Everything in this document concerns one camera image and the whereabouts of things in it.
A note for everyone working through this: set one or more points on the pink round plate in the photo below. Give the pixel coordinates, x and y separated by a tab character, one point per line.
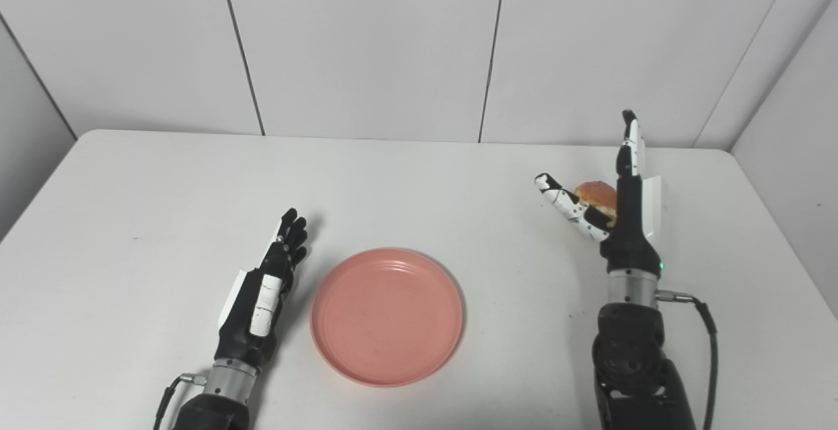
387	317

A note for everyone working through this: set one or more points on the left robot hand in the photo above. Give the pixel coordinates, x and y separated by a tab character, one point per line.
258	299

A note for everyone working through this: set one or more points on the cream puff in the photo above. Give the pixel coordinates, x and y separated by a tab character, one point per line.
599	197

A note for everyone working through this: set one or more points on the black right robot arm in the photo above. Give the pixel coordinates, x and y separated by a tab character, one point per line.
635	358

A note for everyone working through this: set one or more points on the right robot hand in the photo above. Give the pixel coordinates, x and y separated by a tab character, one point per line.
628	220

